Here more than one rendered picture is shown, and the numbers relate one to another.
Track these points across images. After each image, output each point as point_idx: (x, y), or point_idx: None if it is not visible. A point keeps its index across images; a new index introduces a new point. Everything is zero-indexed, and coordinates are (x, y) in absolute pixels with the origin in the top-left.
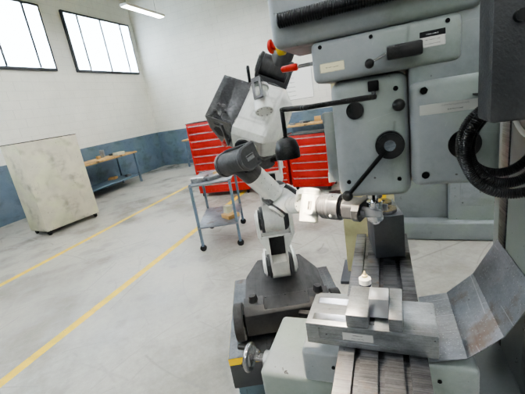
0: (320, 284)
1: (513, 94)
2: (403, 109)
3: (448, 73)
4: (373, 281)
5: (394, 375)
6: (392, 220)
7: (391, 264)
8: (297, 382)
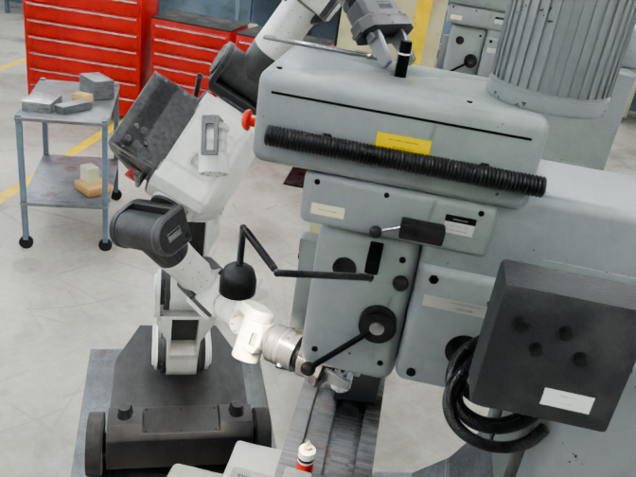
0: (242, 403)
1: (497, 387)
2: None
3: (467, 268)
4: (319, 443)
5: None
6: None
7: (352, 415)
8: None
